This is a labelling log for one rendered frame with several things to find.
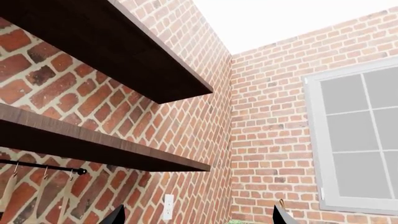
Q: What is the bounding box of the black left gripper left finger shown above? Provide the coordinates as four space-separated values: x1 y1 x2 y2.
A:
102 204 126 224

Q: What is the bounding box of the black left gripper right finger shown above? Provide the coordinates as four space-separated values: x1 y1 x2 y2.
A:
272 203 296 224

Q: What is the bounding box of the grey framed window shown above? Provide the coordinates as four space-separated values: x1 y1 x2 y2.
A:
302 56 398 216

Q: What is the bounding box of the white wall outlet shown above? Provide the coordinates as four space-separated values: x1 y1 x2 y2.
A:
163 194 174 220

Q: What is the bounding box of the dark wooden wall shelf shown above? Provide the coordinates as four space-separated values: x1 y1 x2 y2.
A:
0 103 212 172
0 0 214 105

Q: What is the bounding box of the black hanging rail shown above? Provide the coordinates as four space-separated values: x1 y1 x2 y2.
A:
0 159 88 175

